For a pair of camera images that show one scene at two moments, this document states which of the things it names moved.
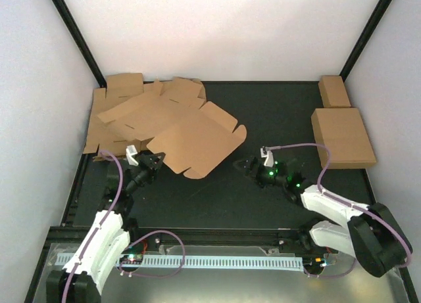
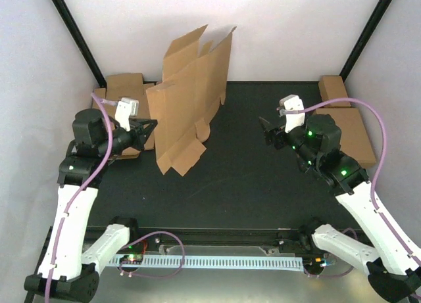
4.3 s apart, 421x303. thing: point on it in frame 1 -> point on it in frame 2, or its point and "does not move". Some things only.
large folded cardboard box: [345, 132] does not move
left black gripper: [151, 166] -> [141, 138]
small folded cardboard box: [333, 91] does not move
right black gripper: [247, 170] -> [273, 133]
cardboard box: [198, 140] -> [184, 104]
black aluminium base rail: [153, 236] does not move
